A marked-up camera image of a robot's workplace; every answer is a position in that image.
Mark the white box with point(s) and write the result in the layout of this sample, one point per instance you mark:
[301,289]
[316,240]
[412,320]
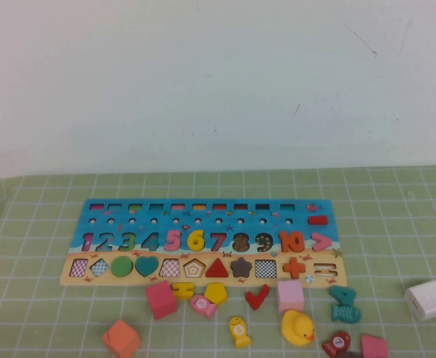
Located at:
[430,300]

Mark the teal heart piece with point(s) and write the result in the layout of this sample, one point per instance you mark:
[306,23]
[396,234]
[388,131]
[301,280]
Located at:
[147,265]

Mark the red minus sign piece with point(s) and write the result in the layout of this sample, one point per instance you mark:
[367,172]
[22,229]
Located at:
[317,220]

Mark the yellow fish numbered six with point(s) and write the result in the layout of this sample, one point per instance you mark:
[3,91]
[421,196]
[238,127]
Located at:
[239,330]

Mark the yellow rubber duck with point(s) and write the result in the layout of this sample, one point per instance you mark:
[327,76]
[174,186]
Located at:
[296,326]

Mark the pink fish numbered five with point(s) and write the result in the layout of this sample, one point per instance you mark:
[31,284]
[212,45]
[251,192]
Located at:
[202,304]

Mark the pink rhombus block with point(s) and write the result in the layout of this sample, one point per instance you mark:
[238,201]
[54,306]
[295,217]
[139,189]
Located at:
[374,347]

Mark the teal number four piece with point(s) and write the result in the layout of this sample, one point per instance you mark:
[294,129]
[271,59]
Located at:
[348,298]

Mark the pink number five piece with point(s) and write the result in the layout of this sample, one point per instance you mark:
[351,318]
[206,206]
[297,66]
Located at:
[176,244]

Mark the yellow pentagon piece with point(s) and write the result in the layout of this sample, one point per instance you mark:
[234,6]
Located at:
[215,293]

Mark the orange block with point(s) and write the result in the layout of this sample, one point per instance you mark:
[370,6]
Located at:
[120,339]

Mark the green number three piece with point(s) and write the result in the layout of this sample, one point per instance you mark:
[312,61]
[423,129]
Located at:
[130,246]

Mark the green circle piece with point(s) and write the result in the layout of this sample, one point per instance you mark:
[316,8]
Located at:
[122,267]

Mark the dark pink trapezoid block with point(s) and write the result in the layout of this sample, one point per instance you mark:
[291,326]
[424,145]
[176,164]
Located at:
[160,300]

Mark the pink greater-than sign piece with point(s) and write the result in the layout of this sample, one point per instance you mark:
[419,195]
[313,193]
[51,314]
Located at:
[327,242]

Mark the orange number ten piece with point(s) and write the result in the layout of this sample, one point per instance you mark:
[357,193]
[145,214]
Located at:
[284,242]

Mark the wooden number shape puzzle board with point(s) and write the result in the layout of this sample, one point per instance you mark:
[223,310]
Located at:
[255,228]

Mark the green checked tablecloth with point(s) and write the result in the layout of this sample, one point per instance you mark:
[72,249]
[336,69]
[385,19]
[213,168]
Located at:
[35,298]

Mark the yellow number six piece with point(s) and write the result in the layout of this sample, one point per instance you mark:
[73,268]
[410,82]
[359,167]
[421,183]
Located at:
[191,240]

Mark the teal striped fish piece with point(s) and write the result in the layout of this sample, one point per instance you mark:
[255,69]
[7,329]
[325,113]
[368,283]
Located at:
[346,314]

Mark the red fish numbered seven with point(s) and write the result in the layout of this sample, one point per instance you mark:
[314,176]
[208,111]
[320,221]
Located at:
[337,341]

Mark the yellow equals sign piece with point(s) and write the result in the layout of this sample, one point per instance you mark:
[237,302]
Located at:
[180,288]

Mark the red check mark piece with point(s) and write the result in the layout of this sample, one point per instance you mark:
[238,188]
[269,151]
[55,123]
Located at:
[255,300]

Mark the light pink square block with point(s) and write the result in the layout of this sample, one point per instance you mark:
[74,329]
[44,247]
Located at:
[289,294]

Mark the orange plus sign piece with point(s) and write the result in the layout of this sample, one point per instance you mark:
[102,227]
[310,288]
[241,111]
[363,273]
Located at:
[294,267]

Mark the red triangle piece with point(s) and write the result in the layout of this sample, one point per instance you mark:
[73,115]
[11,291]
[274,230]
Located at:
[217,271]

